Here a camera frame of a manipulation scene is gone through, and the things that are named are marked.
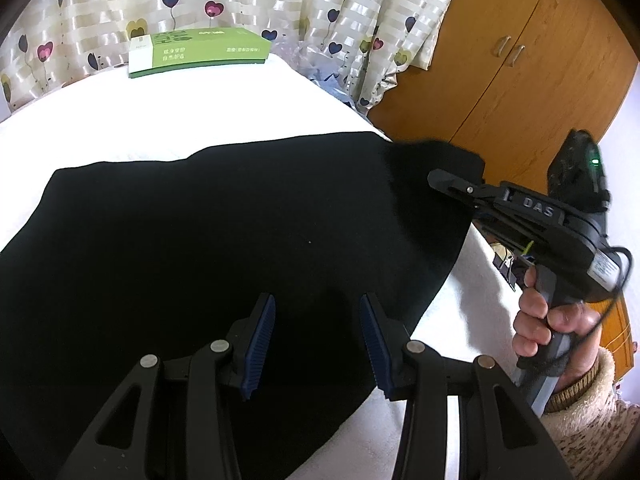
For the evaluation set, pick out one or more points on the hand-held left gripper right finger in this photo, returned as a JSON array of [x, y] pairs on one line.
[[374, 342]]

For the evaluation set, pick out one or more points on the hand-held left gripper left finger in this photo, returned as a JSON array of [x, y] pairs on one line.
[[257, 342]]

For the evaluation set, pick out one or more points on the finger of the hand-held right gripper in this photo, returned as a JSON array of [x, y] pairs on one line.
[[462, 187]]

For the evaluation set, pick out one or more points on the black pants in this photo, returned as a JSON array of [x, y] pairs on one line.
[[210, 270]]

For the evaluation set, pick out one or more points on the person's right forearm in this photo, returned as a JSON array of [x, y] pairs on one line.
[[595, 425]]

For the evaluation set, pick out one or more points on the person's right hand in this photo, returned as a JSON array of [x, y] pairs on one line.
[[532, 310]]

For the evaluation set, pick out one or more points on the wooden wardrobe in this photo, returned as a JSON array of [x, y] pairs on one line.
[[525, 85]]

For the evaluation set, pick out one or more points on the crumpled clear plastic bag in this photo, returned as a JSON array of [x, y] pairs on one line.
[[330, 77]]

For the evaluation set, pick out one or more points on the white bed sheet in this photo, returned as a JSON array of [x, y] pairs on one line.
[[175, 115]]

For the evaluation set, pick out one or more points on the green flat box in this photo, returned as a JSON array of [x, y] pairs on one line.
[[200, 50]]

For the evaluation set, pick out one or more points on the heart print curtain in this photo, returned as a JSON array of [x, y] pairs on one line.
[[150, 5]]

